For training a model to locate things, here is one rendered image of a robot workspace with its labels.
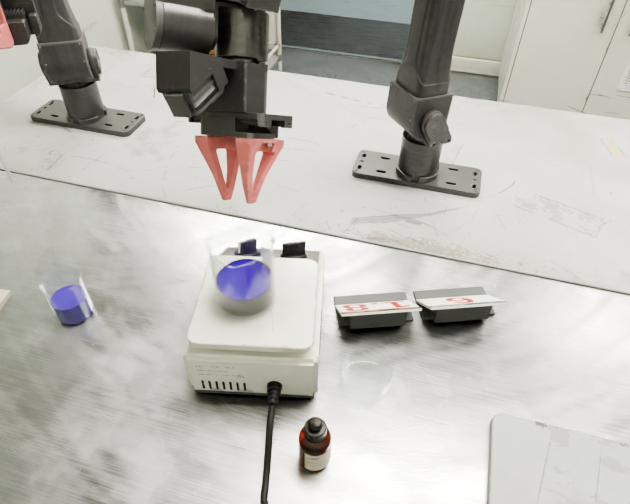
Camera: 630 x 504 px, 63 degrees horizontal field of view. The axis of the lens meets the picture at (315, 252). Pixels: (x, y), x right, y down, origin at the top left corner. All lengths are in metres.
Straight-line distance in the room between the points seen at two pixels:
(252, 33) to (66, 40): 0.44
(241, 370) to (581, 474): 0.33
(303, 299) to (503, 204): 0.41
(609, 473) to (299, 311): 0.32
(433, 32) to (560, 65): 2.22
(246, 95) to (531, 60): 2.42
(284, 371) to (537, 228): 0.45
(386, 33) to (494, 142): 2.56
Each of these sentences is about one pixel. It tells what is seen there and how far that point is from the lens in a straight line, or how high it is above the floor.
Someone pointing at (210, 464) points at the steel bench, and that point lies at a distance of 0.53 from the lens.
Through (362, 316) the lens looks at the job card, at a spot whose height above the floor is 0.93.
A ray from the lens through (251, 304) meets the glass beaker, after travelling 0.49.
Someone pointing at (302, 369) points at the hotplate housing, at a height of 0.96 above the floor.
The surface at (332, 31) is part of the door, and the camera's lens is 3.56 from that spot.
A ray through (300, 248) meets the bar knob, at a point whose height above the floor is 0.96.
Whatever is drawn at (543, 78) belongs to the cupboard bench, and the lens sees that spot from 2.94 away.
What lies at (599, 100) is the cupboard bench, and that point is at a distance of 3.02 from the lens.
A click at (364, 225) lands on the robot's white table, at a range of 0.74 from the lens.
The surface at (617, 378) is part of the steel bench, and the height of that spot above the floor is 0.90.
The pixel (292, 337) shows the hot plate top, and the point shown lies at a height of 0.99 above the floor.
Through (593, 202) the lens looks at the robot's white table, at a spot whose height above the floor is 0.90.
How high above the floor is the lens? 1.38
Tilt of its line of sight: 43 degrees down
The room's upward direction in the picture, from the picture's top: 1 degrees clockwise
